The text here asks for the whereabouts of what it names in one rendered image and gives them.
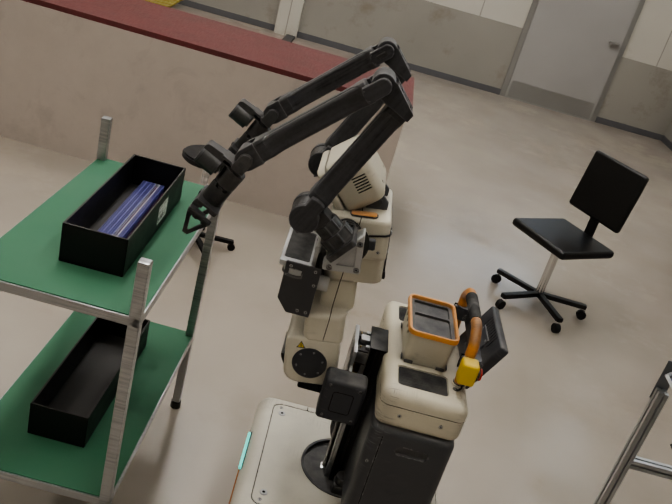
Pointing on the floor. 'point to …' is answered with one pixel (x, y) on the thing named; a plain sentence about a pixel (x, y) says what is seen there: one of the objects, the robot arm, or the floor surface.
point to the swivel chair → (610, 191)
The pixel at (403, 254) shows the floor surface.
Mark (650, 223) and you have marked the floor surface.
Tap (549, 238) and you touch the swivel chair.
